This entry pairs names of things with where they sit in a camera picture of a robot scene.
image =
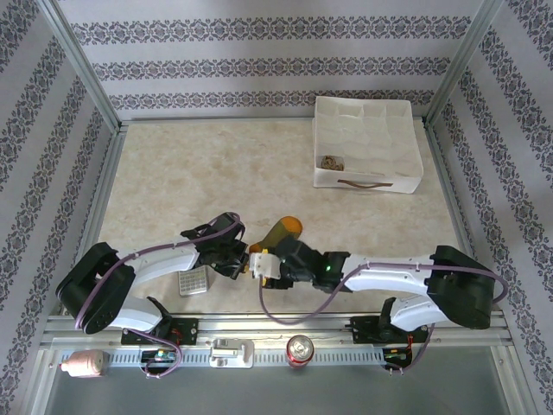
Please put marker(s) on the green striped sock orange toe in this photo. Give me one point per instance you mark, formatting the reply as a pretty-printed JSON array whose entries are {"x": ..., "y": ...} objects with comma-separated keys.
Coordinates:
[{"x": 281, "y": 231}]

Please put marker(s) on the brown argyle sock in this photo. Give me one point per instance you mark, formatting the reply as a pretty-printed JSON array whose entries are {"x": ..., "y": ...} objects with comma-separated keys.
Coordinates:
[{"x": 332, "y": 163}]

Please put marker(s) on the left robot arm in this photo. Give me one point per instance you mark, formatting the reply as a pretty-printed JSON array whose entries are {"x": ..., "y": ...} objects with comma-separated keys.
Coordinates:
[{"x": 164, "y": 263}]

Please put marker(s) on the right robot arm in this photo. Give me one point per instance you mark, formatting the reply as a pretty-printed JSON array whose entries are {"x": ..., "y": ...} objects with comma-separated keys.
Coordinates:
[{"x": 389, "y": 276}]

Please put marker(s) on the grey calculator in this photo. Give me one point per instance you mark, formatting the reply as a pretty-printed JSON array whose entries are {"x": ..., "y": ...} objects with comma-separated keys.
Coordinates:
[{"x": 194, "y": 283}]

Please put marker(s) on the red soda can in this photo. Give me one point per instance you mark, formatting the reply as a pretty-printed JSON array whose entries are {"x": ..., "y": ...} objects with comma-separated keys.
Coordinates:
[{"x": 300, "y": 349}]

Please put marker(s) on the perforated metal strip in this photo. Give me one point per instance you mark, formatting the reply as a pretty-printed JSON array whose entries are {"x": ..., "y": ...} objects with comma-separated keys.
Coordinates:
[{"x": 270, "y": 358}]

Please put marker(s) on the grey metal panel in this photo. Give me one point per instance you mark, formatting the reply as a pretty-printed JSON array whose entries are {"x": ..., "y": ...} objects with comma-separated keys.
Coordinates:
[{"x": 276, "y": 393}]

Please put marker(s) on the small circuit board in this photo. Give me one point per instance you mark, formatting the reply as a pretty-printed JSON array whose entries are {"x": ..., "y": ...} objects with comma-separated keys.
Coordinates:
[
  {"x": 160, "y": 355},
  {"x": 397, "y": 354}
]

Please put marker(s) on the white divided organizer box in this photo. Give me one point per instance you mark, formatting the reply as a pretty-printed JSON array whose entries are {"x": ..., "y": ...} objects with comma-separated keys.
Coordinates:
[{"x": 367, "y": 138}]

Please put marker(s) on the pink white bottle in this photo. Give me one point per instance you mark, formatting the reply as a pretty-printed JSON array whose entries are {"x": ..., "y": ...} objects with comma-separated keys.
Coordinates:
[{"x": 84, "y": 364}]

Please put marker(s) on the wide aluminium frame rail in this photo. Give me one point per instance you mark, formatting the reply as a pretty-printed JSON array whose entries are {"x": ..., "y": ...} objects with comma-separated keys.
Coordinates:
[{"x": 216, "y": 324}]

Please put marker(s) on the white plastic latch bracket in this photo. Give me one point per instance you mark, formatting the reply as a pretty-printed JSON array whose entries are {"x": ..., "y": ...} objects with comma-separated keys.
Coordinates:
[{"x": 231, "y": 352}]

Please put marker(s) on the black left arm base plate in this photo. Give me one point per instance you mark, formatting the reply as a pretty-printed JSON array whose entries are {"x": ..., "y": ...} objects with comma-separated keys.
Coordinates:
[{"x": 186, "y": 330}]

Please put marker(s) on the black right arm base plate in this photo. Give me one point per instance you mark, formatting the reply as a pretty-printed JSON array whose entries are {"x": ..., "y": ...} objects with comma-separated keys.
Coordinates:
[{"x": 363, "y": 328}]

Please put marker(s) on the thin aluminium frame rail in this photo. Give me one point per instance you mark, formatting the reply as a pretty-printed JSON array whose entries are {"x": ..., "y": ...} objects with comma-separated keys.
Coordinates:
[{"x": 216, "y": 119}]

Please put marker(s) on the aluminium frame post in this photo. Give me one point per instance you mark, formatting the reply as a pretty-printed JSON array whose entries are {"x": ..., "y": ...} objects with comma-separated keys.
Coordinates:
[
  {"x": 82, "y": 65},
  {"x": 463, "y": 65}
]

